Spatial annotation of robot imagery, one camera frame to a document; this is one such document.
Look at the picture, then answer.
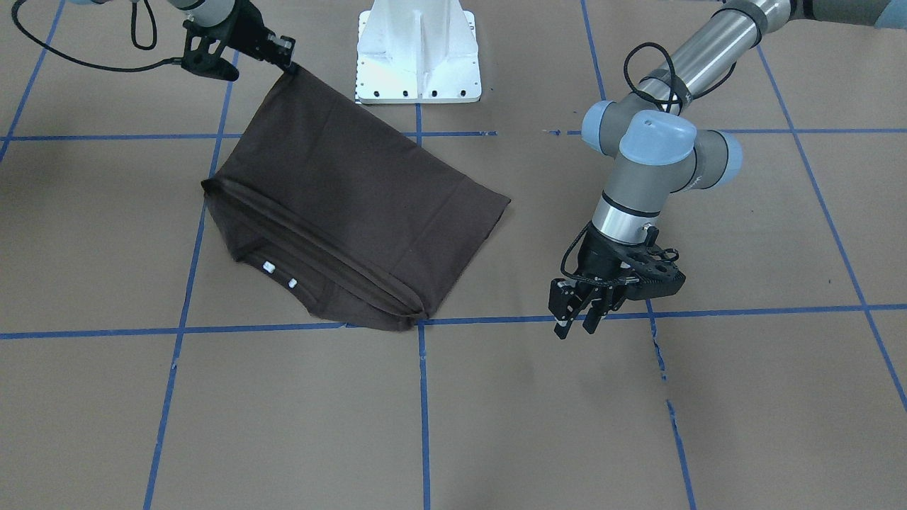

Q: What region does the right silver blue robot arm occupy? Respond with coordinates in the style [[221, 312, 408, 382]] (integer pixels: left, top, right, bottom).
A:
[[169, 1, 299, 81]]

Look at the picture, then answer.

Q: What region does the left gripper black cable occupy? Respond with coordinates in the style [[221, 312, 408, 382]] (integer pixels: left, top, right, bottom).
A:
[[624, 42, 738, 115]]

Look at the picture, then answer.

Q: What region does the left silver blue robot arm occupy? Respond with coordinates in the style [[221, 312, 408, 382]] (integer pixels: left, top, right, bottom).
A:
[[548, 1, 905, 339]]

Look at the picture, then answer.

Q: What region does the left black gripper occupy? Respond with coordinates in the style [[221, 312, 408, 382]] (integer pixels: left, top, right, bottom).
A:
[[550, 224, 686, 340]]

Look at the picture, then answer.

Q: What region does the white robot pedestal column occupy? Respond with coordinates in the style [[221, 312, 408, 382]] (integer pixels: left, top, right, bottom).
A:
[[354, 1, 483, 106]]

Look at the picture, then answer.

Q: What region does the dark brown t-shirt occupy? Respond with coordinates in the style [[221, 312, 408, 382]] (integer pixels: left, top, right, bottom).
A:
[[201, 65, 510, 332]]

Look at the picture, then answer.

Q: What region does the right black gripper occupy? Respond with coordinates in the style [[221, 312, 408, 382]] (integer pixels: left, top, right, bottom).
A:
[[181, 1, 298, 81]]

